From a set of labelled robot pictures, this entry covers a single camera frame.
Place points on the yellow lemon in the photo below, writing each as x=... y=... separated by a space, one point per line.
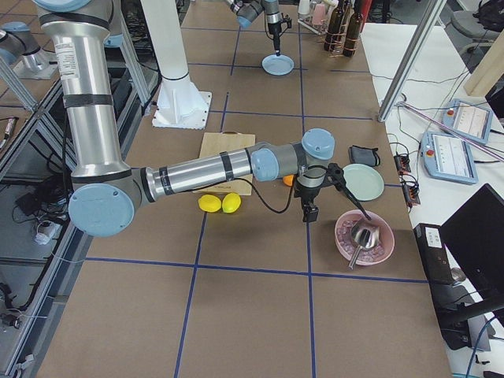
x=231 y=203
x=209 y=203

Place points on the copper wire bottle rack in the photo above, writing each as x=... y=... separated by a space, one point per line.
x=340 y=40

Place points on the mint green plate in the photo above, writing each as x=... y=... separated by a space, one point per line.
x=364 y=182

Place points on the wooden cutting board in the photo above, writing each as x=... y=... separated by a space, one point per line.
x=214 y=143

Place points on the white camera pole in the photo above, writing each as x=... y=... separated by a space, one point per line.
x=179 y=104

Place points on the near teach pendant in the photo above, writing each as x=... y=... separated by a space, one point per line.
x=448 y=158

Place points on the white plastic cup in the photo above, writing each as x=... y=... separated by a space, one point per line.
x=304 y=8

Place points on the dark green wine bottle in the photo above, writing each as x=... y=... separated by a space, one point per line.
x=353 y=30

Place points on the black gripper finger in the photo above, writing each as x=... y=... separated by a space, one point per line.
x=276 y=46
x=355 y=202

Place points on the black computer monitor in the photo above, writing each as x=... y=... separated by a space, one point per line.
x=474 y=236

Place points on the teach pendant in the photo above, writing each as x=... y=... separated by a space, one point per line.
x=473 y=121
x=448 y=158

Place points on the black desktop computer box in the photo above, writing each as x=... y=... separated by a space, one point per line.
x=434 y=258

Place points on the folded grey cloth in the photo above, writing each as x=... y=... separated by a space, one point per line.
x=364 y=155

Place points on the metal scoop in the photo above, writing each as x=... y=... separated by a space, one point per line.
x=366 y=236

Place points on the far teach pendant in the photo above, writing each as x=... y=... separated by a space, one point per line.
x=473 y=121

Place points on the light blue plate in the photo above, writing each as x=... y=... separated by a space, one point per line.
x=277 y=65

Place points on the pink plastic cup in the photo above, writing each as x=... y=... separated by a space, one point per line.
x=319 y=12

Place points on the pink bowl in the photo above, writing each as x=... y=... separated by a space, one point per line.
x=346 y=246

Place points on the lower yellow lemon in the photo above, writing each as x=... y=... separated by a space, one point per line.
x=209 y=203

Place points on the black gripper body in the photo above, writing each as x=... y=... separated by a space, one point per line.
x=274 y=30
x=306 y=194

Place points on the aluminium frame post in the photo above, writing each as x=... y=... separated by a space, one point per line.
x=419 y=38

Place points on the upper yellow lemon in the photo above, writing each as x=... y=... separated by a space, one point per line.
x=231 y=203

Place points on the orange fruit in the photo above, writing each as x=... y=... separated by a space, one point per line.
x=289 y=180

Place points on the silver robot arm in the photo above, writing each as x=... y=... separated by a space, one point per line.
x=107 y=191
x=248 y=11

